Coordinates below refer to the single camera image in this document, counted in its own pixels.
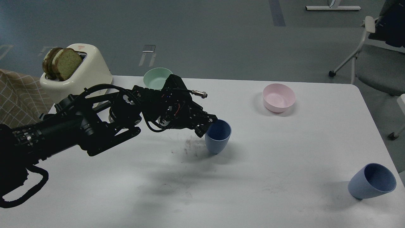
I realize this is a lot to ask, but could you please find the grey office chair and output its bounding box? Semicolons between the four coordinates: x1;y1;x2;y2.
328;16;405;140

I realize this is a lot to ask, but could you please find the toast slice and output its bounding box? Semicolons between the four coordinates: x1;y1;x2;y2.
52;48;83;81
42;47;63;80

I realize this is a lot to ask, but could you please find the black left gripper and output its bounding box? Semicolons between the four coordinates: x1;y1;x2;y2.
139;74;218;138

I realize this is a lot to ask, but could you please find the toast slice back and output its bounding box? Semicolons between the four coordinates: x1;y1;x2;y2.
42;47;63;80

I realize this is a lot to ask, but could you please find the beige checkered cloth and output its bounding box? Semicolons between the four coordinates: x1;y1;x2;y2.
0;69;54;128

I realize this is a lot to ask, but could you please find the blue cup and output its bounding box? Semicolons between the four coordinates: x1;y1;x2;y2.
348;163;397;200
204;119;232;154

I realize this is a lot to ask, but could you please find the pink bowl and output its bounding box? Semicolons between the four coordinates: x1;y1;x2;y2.
262;83;296;113

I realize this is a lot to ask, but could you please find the toast slice front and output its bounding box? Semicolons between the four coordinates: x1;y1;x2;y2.
52;48;83;81

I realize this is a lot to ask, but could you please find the metal floor socket plate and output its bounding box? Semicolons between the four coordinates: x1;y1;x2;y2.
142;44;156;53

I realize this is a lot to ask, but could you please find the green bowl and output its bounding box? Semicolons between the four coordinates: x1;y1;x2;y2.
143;67;173;90

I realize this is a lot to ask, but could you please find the cream toaster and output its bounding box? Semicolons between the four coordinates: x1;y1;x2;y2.
40;43;113;104

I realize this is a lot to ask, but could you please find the white stand base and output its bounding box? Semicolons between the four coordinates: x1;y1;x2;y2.
305;0;361;11

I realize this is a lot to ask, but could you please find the dark blue clothing on chair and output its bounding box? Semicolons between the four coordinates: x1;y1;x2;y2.
368;0;405;48

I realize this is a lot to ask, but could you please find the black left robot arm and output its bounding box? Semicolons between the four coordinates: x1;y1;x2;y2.
0;74;218;209

